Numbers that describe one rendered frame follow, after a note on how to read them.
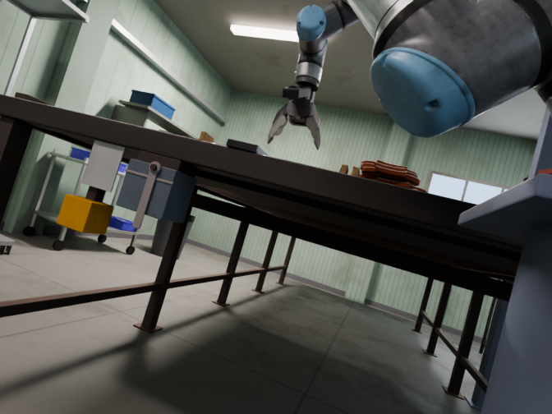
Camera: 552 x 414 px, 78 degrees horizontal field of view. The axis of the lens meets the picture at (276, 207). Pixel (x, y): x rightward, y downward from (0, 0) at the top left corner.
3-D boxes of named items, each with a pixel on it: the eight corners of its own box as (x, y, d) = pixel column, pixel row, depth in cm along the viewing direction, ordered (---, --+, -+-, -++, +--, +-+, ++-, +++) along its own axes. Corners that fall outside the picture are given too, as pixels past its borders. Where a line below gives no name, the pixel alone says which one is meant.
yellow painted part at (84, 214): (81, 233, 84) (111, 141, 85) (55, 223, 87) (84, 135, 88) (106, 235, 92) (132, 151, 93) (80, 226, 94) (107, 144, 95)
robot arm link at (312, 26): (328, -11, 86) (328, 18, 97) (289, 12, 87) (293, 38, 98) (343, 14, 84) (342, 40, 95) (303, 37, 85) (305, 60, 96)
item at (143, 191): (154, 234, 77) (177, 158, 78) (105, 218, 81) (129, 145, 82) (180, 236, 88) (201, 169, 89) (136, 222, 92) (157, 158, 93)
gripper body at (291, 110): (315, 129, 103) (322, 91, 104) (308, 118, 95) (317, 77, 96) (290, 127, 105) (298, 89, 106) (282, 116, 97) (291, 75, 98)
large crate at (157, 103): (150, 117, 443) (154, 104, 444) (172, 121, 433) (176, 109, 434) (126, 103, 401) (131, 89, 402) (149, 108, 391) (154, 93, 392)
